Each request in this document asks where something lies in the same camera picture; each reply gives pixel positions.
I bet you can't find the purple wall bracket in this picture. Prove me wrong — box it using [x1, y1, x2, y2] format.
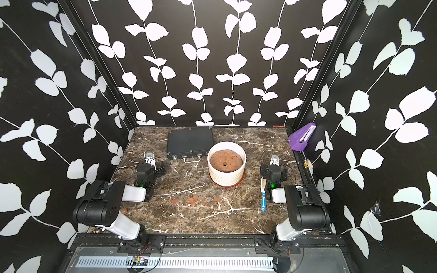
[288, 122, 316, 151]

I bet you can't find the blue white scrub brush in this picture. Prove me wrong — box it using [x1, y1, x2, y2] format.
[261, 177, 267, 212]

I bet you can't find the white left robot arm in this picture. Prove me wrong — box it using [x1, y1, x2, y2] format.
[72, 159, 166, 243]

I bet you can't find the black hard case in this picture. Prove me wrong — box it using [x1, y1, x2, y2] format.
[167, 127, 214, 160]

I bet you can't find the orange pot saucer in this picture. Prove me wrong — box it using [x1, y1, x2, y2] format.
[208, 170, 246, 188]

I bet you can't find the white perforated cable strip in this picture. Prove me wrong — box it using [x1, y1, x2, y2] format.
[73, 256, 274, 271]

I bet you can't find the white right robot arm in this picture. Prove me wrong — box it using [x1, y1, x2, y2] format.
[260, 164, 331, 245]

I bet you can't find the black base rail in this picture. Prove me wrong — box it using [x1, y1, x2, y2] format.
[71, 233, 301, 263]

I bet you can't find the white ceramic pot with mud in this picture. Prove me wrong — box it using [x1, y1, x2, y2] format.
[207, 142, 247, 175]

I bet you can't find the brown mud clump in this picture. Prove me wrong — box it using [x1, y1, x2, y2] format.
[185, 195, 199, 207]

